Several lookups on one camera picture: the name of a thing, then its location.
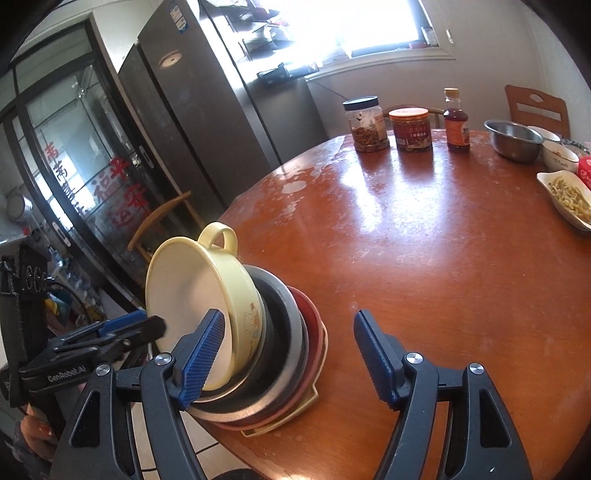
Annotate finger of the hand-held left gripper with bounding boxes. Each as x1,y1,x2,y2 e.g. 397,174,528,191
50,310,148,350
52,315,167,366

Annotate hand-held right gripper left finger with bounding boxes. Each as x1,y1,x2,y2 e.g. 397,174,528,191
48,308,227,480

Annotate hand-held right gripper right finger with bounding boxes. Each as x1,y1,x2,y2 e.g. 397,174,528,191
353,309,527,480

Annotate yellow bowl with handle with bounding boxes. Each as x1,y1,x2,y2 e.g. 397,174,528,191
145,222,266,392

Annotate pink plastic plate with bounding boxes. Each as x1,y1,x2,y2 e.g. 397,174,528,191
222,286,326,430

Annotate deep steel bowl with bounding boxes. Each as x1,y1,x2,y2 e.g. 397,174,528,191
189,264,289,411

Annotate wide steel basin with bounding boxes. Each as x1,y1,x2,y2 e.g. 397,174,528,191
191,277,302,418

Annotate yellow shell-shaped plate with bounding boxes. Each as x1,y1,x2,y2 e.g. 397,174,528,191
240,323,329,438

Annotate person's left hand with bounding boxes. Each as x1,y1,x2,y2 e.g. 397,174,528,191
14,413,61,463

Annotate round back wooden chair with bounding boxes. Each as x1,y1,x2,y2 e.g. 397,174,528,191
381,104,448,131
127,190,204,264

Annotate glass door with red characters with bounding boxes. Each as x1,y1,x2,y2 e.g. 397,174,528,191
0,18,195,315

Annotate clear jar with dark lid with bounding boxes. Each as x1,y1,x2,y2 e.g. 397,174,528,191
342,97,391,152

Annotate red labelled jar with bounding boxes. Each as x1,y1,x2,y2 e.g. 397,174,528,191
388,107,433,151

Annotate white oblong plate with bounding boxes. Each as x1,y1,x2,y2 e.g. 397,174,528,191
536,171,591,232

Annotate grey refrigerator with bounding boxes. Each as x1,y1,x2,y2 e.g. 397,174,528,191
117,0,328,222

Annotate brown sauce bottle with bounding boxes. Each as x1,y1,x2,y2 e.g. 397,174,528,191
443,88,472,154

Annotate yellow noodles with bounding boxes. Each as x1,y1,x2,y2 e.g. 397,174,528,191
547,178,591,217

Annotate small steel bowl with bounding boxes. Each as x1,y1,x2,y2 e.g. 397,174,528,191
483,120,544,163

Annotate printed white ceramic bowl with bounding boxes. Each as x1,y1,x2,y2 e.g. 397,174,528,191
541,141,581,173

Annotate black electronic box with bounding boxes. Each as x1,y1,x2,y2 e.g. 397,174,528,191
259,65,319,87

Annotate wooden chair with carved back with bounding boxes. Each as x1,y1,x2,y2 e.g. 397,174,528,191
504,84,571,139

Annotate window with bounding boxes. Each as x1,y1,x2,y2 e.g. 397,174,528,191
277,0,458,65

